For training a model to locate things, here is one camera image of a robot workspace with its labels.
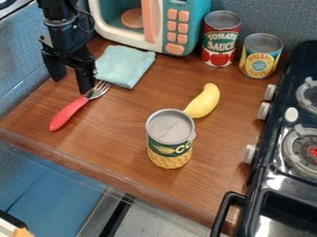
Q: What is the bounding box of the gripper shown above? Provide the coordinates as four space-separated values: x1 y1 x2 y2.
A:
38 17 98 95

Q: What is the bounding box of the blue cloth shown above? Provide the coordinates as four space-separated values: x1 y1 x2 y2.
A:
93 44 158 90

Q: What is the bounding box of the yellow toy banana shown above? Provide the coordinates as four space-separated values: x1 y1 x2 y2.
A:
182 82 222 119

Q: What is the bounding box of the toy microwave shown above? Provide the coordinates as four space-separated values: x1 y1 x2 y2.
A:
86 0 213 57

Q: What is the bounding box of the corn can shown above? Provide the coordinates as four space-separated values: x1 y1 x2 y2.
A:
145 107 197 170

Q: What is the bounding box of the tomato sauce can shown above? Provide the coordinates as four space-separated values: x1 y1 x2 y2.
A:
200 10 243 69

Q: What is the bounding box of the pineapple can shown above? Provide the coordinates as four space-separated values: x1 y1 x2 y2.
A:
237 32 285 80

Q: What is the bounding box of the toy stove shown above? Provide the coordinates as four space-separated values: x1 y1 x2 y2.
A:
209 40 317 237

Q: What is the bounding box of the red handled fork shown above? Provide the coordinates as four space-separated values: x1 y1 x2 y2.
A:
48 81 112 132

